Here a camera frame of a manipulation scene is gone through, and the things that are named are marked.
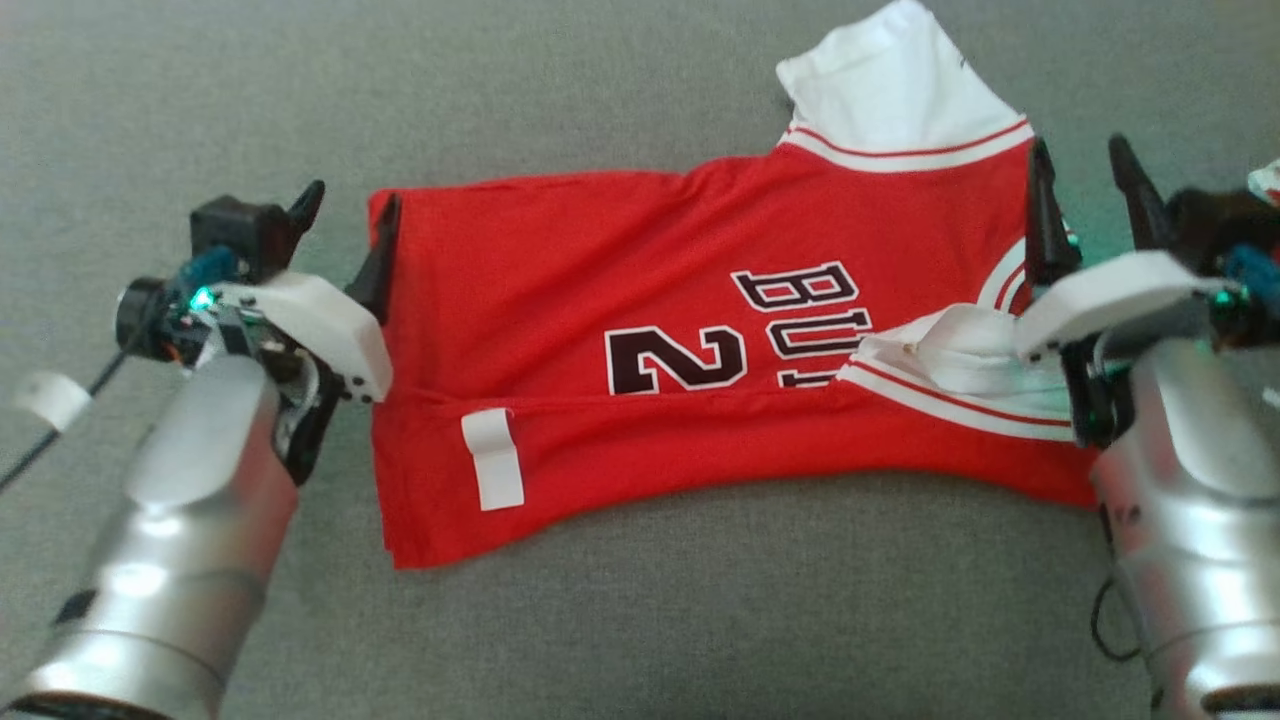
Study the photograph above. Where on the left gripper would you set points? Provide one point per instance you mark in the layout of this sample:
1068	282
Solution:
320	330

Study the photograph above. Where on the red white crumpled garment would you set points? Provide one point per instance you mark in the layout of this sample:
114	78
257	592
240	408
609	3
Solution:
1268	182

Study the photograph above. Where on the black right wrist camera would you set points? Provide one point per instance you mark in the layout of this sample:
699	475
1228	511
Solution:
1250	290

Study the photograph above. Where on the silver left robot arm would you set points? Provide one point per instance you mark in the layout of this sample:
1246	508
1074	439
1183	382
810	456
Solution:
170	560

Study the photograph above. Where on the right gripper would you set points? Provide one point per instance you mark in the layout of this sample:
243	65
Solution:
1110	295

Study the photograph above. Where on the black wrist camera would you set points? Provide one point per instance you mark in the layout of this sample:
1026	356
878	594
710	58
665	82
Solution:
145	320
1250	290

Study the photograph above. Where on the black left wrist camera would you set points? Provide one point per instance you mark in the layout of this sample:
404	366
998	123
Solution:
145	320

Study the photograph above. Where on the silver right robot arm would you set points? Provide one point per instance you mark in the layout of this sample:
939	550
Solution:
1200	520

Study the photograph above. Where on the red white basketball jersey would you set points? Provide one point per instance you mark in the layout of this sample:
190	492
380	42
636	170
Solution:
600	260

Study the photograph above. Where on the large grey sofa seat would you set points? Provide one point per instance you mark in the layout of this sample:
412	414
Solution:
640	630

